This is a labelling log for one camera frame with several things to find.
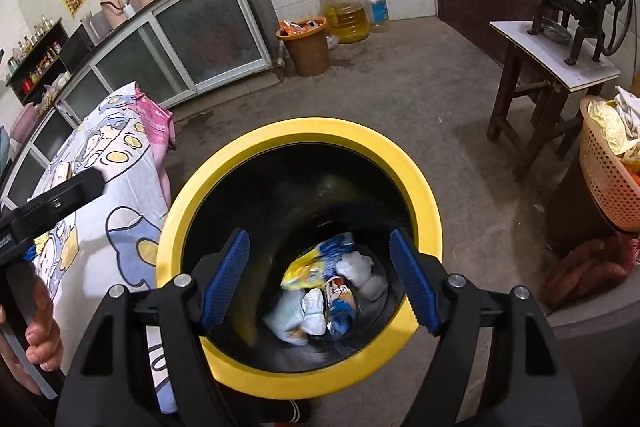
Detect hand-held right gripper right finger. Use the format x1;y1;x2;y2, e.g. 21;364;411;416
389;227;583;427

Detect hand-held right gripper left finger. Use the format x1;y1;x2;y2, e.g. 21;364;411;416
55;228;251;427

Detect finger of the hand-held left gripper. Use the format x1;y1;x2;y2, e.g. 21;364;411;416
20;167;107;239

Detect yellow rimmed black trash bin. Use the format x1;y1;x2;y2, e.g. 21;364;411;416
155;117;443;400

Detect person's left hand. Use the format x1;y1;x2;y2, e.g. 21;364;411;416
0;274;65;397

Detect white crumpled tissue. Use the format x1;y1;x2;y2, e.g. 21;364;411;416
335;254;388;303

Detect cartoon printed blanket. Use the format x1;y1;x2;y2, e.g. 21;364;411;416
27;82;178;414

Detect white plastic packet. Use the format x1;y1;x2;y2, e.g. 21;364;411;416
262;287;328;347

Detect blue cartoon print packet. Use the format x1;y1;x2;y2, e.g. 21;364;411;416
322;277;362;339

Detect yellow blue snack packet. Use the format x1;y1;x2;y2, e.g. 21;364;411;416
280;232;358;293

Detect pink plastic basin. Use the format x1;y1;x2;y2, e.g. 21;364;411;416
10;104;37;146

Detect pink printed cloth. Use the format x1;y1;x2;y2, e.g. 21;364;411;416
132;89;179;208

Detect black shelf of seasoning bottles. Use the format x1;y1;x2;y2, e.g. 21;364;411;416
5;18;71;105

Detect black countertop appliance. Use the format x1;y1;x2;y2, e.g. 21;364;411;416
59;27;94;72

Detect black white striped shoe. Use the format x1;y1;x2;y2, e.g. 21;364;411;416
270;399;312;427

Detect silver metal box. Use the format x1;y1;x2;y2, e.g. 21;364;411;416
80;9;114;46

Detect sweet potatoes in red net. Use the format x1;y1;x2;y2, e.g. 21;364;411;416
542;232;640;308

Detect short pink thermos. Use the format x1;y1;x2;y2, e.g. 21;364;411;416
97;0;132;28

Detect orange perforated plastic basket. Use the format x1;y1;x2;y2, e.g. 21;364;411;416
579;96;640;232

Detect glass door kitchen cabinet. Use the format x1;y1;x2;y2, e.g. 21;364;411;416
0;0;277;208

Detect wooden stool with white board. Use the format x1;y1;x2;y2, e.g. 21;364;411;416
487;21;622;180

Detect brown plastic bucket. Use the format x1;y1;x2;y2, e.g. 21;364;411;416
276;17;332;76

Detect pale napa cabbage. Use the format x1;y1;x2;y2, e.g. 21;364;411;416
587;101;632;155

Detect orange snack wrappers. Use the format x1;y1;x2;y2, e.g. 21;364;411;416
279;18;327;38

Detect clear plastic water bottle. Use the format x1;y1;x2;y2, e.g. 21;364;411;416
361;0;391;34

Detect large cooking oil jug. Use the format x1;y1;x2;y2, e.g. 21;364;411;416
320;0;371;44

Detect small metal bowl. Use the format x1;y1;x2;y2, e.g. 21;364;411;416
542;24;572;44

